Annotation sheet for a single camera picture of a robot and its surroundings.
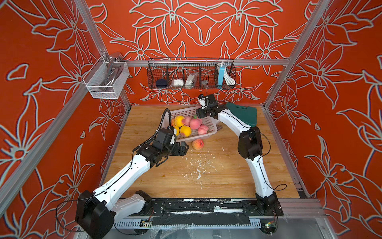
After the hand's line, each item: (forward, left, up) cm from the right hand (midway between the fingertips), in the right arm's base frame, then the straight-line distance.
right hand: (198, 108), depth 101 cm
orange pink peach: (-23, 0, -8) cm, 25 cm away
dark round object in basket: (+8, +25, +16) cm, 30 cm away
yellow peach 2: (-14, +9, -7) cm, 18 cm away
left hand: (-31, +10, +3) cm, 33 cm away
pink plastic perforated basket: (-12, -9, -3) cm, 16 cm away
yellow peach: (-13, +14, -7) cm, 21 cm away
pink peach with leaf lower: (-11, +4, -2) cm, 12 cm away
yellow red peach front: (-10, +13, -2) cm, 16 cm away
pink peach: (-9, 0, -3) cm, 10 cm away
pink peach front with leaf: (-7, +8, -5) cm, 11 cm away
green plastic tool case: (+4, -37, -11) cm, 39 cm away
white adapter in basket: (+2, +12, +20) cm, 24 cm away
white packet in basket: (+5, +6, +19) cm, 20 cm away
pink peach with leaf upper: (-14, -3, -6) cm, 15 cm away
